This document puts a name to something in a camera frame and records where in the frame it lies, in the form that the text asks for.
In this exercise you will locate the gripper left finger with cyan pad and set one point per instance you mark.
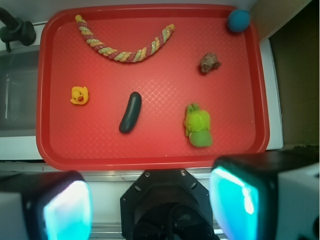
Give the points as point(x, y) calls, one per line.
point(45, 206)

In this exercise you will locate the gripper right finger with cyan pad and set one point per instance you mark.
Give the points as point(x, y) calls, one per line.
point(274, 195)

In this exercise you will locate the brown rock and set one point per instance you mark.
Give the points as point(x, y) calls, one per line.
point(209, 62)

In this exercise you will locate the green fuzzy plush toy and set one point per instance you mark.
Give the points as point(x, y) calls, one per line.
point(197, 125)

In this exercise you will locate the yellow rubber duck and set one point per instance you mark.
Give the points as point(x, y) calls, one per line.
point(79, 95)

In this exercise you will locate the dark green cucumber toy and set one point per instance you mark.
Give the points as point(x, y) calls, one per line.
point(131, 113)

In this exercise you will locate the red plastic tray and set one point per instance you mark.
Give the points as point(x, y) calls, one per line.
point(87, 137)

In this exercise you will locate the steel sink basin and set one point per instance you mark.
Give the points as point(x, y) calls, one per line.
point(18, 91)

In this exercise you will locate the blue knitted ball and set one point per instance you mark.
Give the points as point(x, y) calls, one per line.
point(238, 20)

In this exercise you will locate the black faucet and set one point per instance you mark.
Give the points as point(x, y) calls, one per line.
point(15, 30)

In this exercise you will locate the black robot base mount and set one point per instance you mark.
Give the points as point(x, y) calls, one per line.
point(167, 205)

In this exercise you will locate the multicolour twisted rope toy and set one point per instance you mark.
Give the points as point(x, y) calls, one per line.
point(123, 56)

